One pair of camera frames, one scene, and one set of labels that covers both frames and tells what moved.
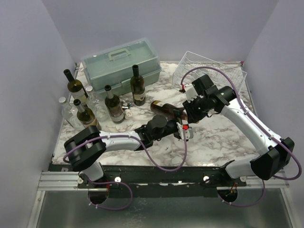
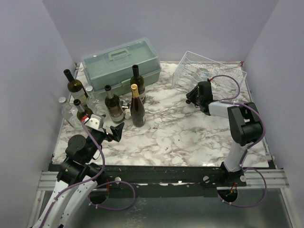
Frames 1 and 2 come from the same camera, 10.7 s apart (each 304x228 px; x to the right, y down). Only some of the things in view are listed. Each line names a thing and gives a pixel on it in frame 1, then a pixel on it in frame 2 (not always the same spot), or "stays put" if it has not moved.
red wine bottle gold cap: [167, 110] -> [137, 109]
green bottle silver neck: [114, 105] stays put
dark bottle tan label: [87, 116] stays put
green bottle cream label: [137, 87] stays put
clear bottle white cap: [99, 108] stays put
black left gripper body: [172, 127] -> [100, 136]
